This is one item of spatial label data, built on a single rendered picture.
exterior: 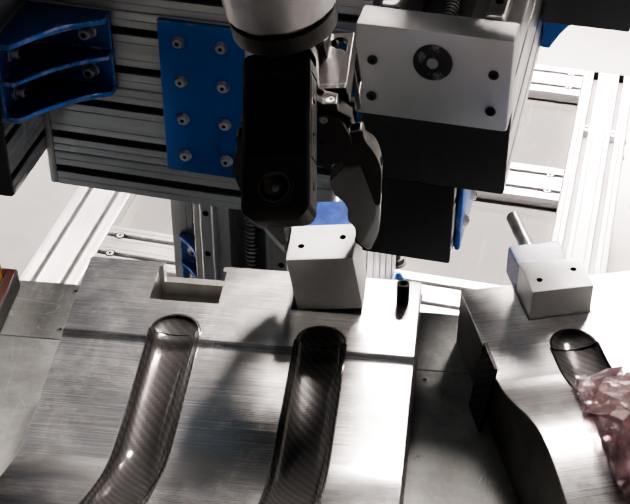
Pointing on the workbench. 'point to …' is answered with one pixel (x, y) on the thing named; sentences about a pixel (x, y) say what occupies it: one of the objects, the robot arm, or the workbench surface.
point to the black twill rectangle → (487, 371)
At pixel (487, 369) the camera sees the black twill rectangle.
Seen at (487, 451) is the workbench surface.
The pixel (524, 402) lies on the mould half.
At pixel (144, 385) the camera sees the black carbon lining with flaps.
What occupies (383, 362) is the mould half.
